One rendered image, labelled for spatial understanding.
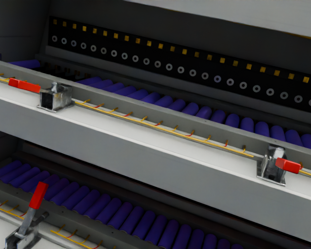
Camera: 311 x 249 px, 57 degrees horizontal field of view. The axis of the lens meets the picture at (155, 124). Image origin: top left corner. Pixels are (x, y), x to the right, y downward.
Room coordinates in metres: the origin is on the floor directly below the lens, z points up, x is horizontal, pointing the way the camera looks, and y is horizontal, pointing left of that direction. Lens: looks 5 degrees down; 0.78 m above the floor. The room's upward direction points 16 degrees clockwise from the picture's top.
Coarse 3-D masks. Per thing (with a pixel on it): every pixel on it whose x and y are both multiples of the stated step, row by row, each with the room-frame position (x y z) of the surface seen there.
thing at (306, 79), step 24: (72, 24) 0.52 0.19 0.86; (72, 48) 0.53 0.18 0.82; (96, 48) 0.52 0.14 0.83; (120, 48) 0.50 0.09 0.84; (144, 48) 0.49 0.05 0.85; (168, 48) 0.48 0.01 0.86; (192, 48) 0.47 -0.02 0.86; (168, 72) 0.49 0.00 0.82; (216, 72) 0.46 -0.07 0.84; (240, 72) 0.45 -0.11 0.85; (264, 72) 0.44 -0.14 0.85; (288, 72) 0.43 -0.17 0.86; (264, 96) 0.45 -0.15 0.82; (288, 96) 0.44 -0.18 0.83
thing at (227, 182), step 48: (0, 48) 0.48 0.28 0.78; (48, 48) 0.54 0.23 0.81; (0, 96) 0.36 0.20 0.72; (240, 96) 0.45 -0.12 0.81; (48, 144) 0.35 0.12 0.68; (96, 144) 0.32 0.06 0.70; (144, 144) 0.31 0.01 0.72; (192, 144) 0.33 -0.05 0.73; (192, 192) 0.30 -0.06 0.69; (240, 192) 0.28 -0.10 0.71; (288, 192) 0.27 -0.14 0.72
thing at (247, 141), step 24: (0, 72) 0.42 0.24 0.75; (24, 72) 0.40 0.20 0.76; (72, 96) 0.39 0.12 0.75; (96, 96) 0.38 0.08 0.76; (120, 96) 0.38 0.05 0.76; (168, 120) 0.35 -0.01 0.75; (192, 120) 0.34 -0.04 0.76; (216, 144) 0.32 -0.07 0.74; (240, 144) 0.33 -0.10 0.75; (264, 144) 0.32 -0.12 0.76; (288, 144) 0.33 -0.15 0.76
